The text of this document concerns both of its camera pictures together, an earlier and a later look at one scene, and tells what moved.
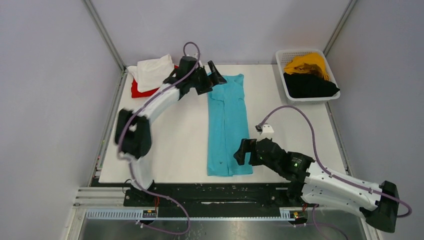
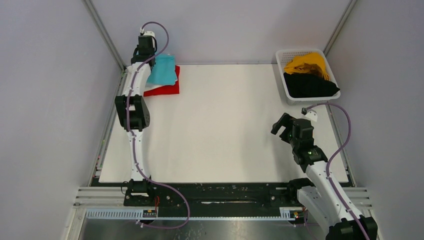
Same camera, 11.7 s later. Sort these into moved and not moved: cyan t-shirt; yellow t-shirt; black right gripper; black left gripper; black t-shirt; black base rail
Moved: cyan t-shirt; black left gripper; black right gripper
Not moved: black t-shirt; black base rail; yellow t-shirt
